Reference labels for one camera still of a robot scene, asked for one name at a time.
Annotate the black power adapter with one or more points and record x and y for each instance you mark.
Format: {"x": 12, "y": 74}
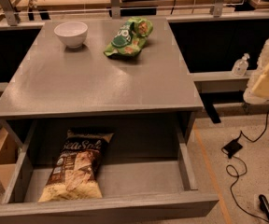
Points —
{"x": 231, "y": 148}

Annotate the cardboard box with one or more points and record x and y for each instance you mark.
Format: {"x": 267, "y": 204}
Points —
{"x": 8, "y": 157}

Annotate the brown sea salt chip bag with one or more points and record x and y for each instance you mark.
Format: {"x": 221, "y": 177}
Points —
{"x": 73, "y": 176}

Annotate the grey counter cabinet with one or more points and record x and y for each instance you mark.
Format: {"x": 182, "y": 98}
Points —
{"x": 57, "y": 87}

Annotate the grey open top drawer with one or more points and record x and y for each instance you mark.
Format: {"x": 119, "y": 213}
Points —
{"x": 146, "y": 174}

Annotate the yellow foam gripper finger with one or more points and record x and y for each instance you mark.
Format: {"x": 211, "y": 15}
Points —
{"x": 257, "y": 91}

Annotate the green chip bag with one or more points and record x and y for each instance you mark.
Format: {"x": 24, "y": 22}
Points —
{"x": 130, "y": 38}

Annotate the white ceramic bowl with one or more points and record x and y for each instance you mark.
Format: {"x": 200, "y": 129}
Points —
{"x": 72, "y": 33}

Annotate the black handheld device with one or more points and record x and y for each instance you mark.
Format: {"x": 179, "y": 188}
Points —
{"x": 264, "y": 205}

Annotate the metal railing frame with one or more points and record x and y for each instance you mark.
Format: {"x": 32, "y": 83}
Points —
{"x": 29, "y": 13}

